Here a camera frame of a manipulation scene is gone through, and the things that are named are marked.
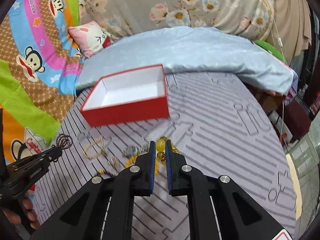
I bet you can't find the left hand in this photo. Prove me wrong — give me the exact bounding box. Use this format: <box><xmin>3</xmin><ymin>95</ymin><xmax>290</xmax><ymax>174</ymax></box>
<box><xmin>1</xmin><ymin>193</ymin><xmax>41</xmax><ymax>230</ymax></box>

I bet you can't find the large yellow bead bracelet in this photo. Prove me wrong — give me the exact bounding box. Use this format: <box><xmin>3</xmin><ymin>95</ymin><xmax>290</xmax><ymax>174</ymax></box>
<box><xmin>154</xmin><ymin>135</ymin><xmax>182</xmax><ymax>165</ymax></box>

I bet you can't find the green plastic object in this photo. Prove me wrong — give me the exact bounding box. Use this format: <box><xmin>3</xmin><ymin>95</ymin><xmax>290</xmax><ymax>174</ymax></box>
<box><xmin>255</xmin><ymin>40</ymin><xmax>287</xmax><ymax>64</ymax></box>

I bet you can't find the white charging cable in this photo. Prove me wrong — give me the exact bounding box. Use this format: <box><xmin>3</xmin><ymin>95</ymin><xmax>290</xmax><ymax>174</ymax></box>
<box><xmin>254</xmin><ymin>0</ymin><xmax>287</xmax><ymax>145</ymax></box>

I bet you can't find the small orange bead bracelet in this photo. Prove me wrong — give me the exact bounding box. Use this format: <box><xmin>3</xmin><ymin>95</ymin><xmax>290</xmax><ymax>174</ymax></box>
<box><xmin>125</xmin><ymin>154</ymin><xmax>161</xmax><ymax>177</ymax></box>

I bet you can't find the beige curtain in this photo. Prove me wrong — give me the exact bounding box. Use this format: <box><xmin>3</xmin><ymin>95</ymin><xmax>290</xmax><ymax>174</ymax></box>
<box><xmin>266</xmin><ymin>0</ymin><xmax>312</xmax><ymax>63</ymax></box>

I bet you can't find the grey striped bed sheet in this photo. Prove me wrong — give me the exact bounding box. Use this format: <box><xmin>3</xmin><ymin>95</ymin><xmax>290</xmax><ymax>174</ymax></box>
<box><xmin>34</xmin><ymin>73</ymin><xmax>296</xmax><ymax>234</ymax></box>

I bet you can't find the grey floral blanket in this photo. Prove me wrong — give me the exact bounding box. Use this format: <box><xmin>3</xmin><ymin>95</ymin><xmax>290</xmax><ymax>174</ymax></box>
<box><xmin>78</xmin><ymin>0</ymin><xmax>274</xmax><ymax>41</ymax></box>

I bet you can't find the silver wrist watch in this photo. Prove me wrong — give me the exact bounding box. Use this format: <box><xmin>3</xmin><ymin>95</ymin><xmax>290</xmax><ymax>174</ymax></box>
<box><xmin>121</xmin><ymin>144</ymin><xmax>149</xmax><ymax>158</ymax></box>

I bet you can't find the light blue quilt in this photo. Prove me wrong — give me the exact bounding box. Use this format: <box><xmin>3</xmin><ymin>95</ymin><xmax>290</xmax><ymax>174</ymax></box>
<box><xmin>75</xmin><ymin>26</ymin><xmax>298</xmax><ymax>95</ymax></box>

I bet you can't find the pink bunny pillow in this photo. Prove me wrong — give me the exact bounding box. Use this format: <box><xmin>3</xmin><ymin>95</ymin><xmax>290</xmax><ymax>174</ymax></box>
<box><xmin>68</xmin><ymin>21</ymin><xmax>113</xmax><ymax>59</ymax></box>

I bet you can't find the colourful monkey cartoon blanket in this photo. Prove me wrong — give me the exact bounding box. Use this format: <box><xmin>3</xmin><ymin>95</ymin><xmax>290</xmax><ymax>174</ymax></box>
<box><xmin>1</xmin><ymin>0</ymin><xmax>83</xmax><ymax>164</ymax></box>

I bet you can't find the red white cardboard box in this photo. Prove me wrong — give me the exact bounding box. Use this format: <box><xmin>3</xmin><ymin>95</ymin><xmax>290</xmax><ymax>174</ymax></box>
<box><xmin>80</xmin><ymin>64</ymin><xmax>170</xmax><ymax>127</ymax></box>

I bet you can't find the dark purple bead bracelet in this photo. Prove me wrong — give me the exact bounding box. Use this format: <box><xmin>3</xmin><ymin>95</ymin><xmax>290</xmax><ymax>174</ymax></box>
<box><xmin>51</xmin><ymin>133</ymin><xmax>74</xmax><ymax>151</ymax></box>

